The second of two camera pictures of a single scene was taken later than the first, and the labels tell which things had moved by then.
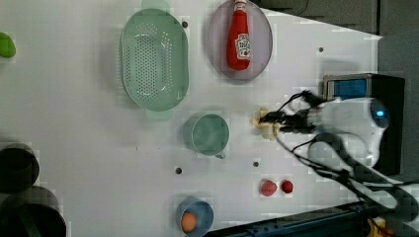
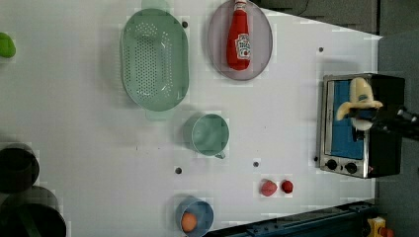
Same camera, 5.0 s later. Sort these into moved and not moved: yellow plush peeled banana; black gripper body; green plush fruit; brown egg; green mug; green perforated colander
Moved: yellow plush peeled banana; black gripper body
Not moved: brown egg; green mug; green plush fruit; green perforated colander
